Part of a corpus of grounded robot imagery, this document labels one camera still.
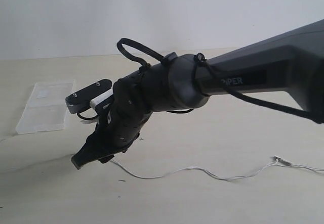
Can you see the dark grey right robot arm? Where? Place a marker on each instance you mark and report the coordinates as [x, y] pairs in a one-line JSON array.
[[283, 73]]

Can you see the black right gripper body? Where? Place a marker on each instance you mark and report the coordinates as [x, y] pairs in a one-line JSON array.
[[126, 117]]

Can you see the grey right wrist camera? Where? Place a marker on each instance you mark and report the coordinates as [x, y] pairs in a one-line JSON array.
[[79, 101]]

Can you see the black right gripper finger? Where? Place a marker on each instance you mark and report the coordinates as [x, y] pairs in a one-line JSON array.
[[92, 150]]

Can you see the clear plastic storage box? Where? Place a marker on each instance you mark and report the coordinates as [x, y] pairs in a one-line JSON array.
[[46, 109]]

